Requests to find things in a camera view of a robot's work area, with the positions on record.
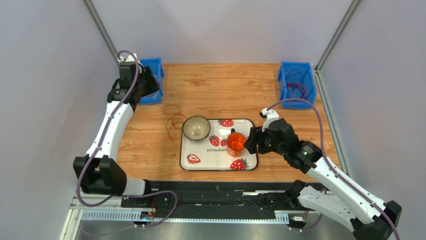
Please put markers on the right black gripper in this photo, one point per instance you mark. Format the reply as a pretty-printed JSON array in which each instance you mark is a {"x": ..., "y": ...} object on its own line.
[{"x": 256, "y": 140}]

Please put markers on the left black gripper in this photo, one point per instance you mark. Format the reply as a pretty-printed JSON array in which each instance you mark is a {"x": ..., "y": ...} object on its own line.
[{"x": 152, "y": 84}]

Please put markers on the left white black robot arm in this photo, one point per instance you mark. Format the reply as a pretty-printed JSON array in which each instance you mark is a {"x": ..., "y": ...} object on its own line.
[{"x": 99, "y": 170}]

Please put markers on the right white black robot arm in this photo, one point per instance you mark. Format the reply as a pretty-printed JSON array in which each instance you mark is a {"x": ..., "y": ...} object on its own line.
[{"x": 367, "y": 216}]

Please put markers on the orange translucent mug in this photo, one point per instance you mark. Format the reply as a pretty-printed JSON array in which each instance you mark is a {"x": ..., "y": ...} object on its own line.
[{"x": 235, "y": 143}]

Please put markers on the white strawberry tray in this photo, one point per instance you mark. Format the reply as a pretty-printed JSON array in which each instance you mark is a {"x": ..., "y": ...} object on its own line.
[{"x": 210, "y": 153}]

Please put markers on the grey ceramic bowl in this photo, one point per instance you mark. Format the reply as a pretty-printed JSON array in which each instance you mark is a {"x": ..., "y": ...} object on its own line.
[{"x": 196, "y": 128}]

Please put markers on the right blue plastic bin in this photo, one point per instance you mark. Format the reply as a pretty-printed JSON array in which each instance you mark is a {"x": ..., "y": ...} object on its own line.
[{"x": 296, "y": 80}]

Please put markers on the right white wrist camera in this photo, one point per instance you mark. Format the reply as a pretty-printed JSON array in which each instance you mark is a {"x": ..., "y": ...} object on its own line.
[{"x": 269, "y": 116}]

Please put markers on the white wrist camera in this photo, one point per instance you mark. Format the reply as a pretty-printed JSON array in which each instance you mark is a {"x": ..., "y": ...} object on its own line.
[
  {"x": 269, "y": 116},
  {"x": 131, "y": 58}
]

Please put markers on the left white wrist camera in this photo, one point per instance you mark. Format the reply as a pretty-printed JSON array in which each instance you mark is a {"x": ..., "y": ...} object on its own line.
[{"x": 131, "y": 58}]

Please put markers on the left aluminium frame post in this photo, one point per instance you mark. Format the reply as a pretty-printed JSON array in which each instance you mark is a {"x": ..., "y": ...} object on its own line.
[{"x": 106, "y": 36}]

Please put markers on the aluminium frame post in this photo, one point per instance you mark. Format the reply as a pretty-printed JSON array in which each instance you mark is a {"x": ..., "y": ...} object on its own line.
[
  {"x": 106, "y": 36},
  {"x": 320, "y": 81}
]

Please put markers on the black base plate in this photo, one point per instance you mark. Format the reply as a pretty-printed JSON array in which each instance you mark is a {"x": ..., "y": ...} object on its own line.
[{"x": 192, "y": 187}]

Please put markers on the aluminium front rail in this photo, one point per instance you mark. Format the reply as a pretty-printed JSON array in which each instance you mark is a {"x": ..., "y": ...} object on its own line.
[{"x": 208, "y": 207}]

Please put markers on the right aluminium frame post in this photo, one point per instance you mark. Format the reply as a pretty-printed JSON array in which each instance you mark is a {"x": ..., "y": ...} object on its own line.
[{"x": 320, "y": 81}]

